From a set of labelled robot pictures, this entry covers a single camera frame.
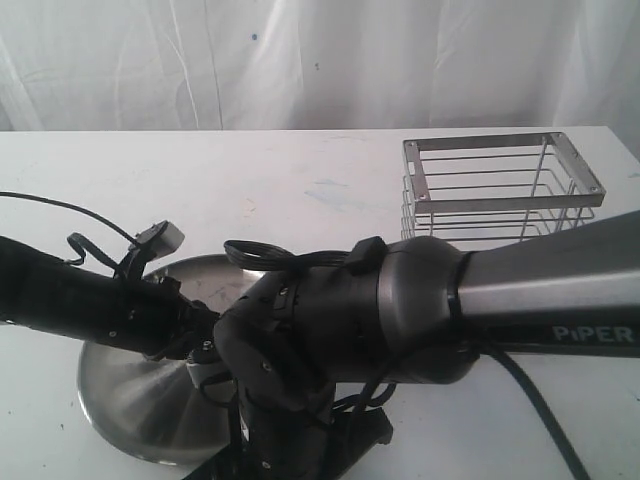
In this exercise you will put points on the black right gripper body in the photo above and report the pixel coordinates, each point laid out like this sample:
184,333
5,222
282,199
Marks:
324,443

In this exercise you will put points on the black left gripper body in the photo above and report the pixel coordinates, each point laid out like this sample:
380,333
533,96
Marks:
158,321

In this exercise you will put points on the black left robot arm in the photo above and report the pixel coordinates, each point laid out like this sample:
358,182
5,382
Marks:
43,293

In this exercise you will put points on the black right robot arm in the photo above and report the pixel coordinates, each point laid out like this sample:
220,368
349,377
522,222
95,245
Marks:
320,342

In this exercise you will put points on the round stainless steel plate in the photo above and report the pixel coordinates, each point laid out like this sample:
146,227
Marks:
149,409

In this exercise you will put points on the white backdrop curtain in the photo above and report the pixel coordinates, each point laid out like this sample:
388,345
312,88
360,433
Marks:
231,65

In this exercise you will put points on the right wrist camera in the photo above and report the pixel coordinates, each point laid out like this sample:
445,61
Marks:
205,366

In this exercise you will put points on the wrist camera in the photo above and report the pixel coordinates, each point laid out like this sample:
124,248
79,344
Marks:
158,241
205,366

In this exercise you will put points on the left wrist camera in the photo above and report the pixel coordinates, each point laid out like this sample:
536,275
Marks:
158,241

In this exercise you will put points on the steel wire utensil rack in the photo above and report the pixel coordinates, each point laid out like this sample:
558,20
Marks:
496,188

